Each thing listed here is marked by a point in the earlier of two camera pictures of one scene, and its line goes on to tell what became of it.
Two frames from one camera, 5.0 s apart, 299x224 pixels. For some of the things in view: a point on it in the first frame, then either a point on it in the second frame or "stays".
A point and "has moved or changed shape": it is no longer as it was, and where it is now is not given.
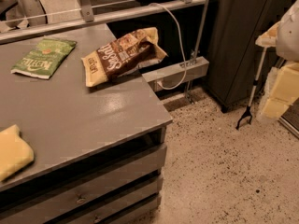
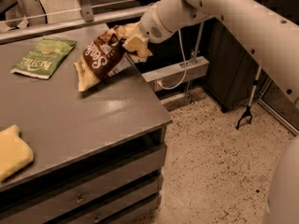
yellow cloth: (15, 151) stays
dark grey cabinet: (238, 14) stays
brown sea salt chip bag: (122, 54) has moved or changed shape
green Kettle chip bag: (45, 58) stays
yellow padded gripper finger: (268, 38) to (150, 26)
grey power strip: (177, 72) stays
